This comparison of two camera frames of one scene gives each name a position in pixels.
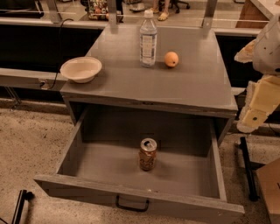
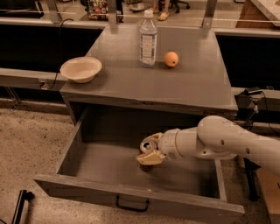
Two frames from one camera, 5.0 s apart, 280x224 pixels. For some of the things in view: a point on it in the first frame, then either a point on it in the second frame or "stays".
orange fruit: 171,59 stays
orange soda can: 148,154 stays
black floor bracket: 23,195 stays
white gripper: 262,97 -> 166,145
